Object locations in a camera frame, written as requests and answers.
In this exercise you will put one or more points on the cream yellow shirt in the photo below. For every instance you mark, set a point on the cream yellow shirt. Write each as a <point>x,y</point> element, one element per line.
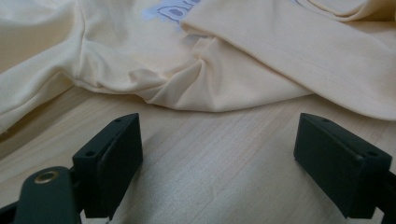
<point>218,59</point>

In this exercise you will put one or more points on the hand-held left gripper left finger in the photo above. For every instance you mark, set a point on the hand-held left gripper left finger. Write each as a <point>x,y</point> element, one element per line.
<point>109,168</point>

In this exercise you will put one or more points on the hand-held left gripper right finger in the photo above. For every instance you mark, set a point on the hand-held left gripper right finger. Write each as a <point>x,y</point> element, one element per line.
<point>339,168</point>

